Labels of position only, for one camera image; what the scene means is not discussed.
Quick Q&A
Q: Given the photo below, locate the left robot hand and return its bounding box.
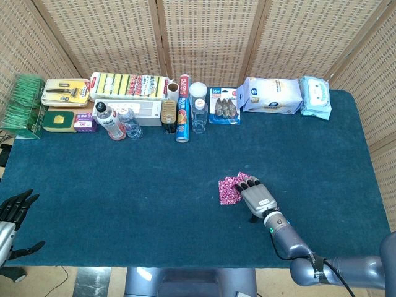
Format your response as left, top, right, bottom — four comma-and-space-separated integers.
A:
0, 189, 46, 269

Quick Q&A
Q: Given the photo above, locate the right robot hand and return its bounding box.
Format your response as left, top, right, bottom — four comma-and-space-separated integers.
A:
232, 174, 279, 224

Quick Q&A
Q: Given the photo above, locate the pink patterned card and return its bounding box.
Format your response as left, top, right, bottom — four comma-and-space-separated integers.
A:
235, 171, 252, 186
218, 178, 243, 205

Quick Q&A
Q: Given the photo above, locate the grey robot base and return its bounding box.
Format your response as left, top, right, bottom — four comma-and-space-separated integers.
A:
123, 266, 259, 297

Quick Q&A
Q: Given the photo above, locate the black caster wheel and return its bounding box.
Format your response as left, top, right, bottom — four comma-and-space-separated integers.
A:
0, 266, 27, 284

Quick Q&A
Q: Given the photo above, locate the black box beside table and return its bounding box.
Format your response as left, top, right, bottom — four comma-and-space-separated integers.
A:
0, 142, 12, 168

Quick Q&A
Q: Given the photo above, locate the blue hooks blister pack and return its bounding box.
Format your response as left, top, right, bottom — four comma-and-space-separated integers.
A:
209, 87, 242, 126

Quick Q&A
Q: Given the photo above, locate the tall clear bottle white cap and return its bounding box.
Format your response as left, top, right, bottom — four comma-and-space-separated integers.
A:
191, 98, 209, 134

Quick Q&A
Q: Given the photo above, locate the blue felt table mat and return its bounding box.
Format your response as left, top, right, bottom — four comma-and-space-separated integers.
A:
0, 88, 391, 270

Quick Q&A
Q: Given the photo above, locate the white tissue pack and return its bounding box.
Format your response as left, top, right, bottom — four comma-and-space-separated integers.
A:
235, 76, 303, 115

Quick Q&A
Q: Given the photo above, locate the blue plastic wrap roll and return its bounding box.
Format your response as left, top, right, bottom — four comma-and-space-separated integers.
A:
174, 74, 191, 144

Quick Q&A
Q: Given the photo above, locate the light blue wet wipes pack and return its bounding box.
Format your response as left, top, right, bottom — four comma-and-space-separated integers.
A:
298, 75, 332, 121

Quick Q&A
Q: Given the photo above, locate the black gold tin can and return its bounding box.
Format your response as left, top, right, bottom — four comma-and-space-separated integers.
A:
161, 99, 178, 134

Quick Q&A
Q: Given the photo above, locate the clear jar white lid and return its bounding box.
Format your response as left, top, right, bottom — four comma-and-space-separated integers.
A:
189, 82, 208, 106

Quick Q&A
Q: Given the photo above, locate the dark green small box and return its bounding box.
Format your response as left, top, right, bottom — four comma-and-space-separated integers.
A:
42, 110, 77, 133

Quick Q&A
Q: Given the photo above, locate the green tea bag box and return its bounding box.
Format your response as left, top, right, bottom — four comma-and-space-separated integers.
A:
0, 74, 47, 140

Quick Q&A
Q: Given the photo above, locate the small purple box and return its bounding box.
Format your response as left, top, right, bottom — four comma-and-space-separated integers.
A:
73, 112, 98, 133

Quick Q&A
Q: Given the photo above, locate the white paper roll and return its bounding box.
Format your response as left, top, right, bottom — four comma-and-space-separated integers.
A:
166, 82, 180, 105

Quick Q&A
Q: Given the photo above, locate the brown cardboard box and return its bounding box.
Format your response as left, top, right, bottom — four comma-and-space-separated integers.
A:
46, 101, 95, 114

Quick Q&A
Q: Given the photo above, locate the long white carton box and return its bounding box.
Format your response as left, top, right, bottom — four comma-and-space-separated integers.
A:
92, 98, 164, 127

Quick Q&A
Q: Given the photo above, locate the small clear water bottle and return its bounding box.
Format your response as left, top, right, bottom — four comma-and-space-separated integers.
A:
118, 107, 144, 140

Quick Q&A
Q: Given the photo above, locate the pink drink bottle black cap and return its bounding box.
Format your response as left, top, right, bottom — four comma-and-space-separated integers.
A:
95, 101, 127, 142

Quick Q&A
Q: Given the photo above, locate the yellow razor blister pack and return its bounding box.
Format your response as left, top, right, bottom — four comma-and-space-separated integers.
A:
41, 78, 91, 108

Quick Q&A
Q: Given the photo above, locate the bamboo folding screen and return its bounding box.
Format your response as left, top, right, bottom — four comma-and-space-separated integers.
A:
0, 0, 396, 233

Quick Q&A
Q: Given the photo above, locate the yellow green sponge multipack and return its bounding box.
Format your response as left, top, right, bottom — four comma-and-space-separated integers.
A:
89, 72, 170, 101

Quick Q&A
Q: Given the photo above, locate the thin black floor cable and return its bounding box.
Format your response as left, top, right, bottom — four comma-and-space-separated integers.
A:
49, 265, 69, 297

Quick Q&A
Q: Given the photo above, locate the shiny metal base plate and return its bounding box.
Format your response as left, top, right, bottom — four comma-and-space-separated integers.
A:
73, 266, 112, 297

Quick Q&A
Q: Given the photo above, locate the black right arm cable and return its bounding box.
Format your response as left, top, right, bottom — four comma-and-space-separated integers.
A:
270, 233, 358, 297

